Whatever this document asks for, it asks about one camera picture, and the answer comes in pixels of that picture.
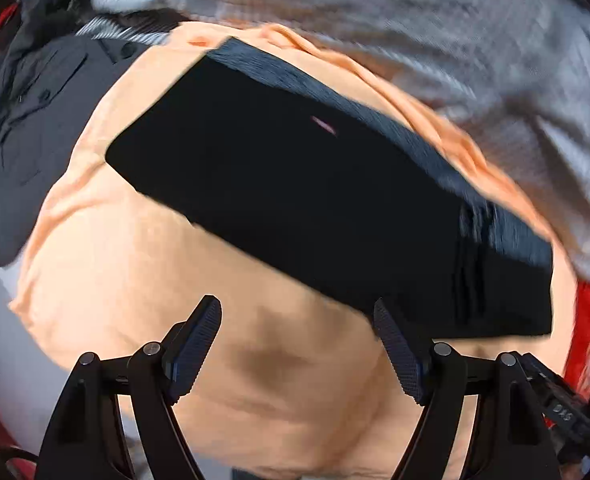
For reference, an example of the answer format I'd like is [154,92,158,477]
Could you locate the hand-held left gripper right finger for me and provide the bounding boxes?
[372,298,562,480]

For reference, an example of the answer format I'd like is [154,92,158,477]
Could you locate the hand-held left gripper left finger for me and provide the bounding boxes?
[35,295,224,480]

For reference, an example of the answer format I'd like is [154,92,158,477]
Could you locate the black pants with blue trim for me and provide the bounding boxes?
[105,35,556,342]

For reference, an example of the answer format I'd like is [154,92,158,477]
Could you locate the peach blanket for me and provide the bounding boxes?
[7,22,580,478]

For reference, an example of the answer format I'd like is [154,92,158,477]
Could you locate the dark grey jacket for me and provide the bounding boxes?
[0,0,186,268]

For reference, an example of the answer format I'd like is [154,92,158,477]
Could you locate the grey striped garment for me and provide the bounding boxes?
[75,0,590,291]

